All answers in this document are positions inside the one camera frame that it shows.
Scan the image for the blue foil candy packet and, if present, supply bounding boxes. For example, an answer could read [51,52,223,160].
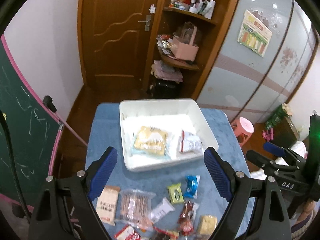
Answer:
[183,175,201,199]

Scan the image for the beige paper snack packet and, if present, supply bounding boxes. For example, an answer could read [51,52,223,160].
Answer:
[96,185,120,226]

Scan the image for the clear packet yellow crackers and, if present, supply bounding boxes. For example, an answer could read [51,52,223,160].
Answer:
[197,215,217,236]

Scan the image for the clear packet brown biscuits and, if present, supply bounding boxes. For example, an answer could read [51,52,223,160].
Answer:
[118,189,156,229]

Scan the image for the white crinkled snack packet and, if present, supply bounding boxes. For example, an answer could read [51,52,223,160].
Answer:
[178,130,203,154]

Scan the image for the green small snack packet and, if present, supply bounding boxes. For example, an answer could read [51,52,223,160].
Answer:
[167,183,184,205]

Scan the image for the brown white chocolate bar packet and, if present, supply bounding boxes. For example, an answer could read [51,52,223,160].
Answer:
[178,200,199,236]

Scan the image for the mountain print cake packet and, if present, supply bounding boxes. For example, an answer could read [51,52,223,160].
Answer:
[130,126,171,160]

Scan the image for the white orange snack bar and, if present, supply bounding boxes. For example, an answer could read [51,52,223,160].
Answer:
[148,197,175,224]

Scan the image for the red-edged mixed cracker packet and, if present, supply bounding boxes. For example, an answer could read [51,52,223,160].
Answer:
[114,225,141,240]

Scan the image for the small red snack packet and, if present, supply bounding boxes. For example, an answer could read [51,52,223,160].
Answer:
[152,227,180,240]

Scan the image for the dark wooden cabinet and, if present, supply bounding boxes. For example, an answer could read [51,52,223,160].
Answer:
[271,116,299,148]

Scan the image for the pink toy on floor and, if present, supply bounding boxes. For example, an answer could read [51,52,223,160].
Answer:
[262,128,274,141]

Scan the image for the green printed bag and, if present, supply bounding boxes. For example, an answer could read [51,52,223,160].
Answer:
[265,103,292,129]

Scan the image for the pink plastic stool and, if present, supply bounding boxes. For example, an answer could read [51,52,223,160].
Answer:
[231,116,254,147]

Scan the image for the blue fuzzy table cloth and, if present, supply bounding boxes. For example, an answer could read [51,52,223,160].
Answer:
[85,102,256,240]

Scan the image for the white plastic storage bin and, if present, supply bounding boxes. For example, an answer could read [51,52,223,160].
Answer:
[119,99,219,172]

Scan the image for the sliding wardrobe doors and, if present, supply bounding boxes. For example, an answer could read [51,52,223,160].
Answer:
[197,0,317,123]

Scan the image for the folded pink cloths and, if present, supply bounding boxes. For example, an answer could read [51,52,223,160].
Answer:
[151,60,183,82]

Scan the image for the brown wooden door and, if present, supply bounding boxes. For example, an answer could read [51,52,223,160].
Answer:
[78,0,157,92]

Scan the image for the wooden corner shelf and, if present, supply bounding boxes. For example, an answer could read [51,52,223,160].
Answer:
[144,0,238,100]

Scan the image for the bottles on top shelf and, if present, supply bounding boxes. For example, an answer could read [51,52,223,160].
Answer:
[168,0,216,20]

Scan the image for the green chalkboard pink frame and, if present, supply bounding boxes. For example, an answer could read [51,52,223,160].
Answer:
[1,37,63,207]

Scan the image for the colourful wall poster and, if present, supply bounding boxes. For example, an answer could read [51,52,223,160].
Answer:
[237,10,273,57]

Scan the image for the pink basket with handle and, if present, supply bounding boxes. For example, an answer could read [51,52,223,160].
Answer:
[170,22,199,62]

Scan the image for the silver door handle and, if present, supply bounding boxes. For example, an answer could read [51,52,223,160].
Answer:
[138,15,152,31]

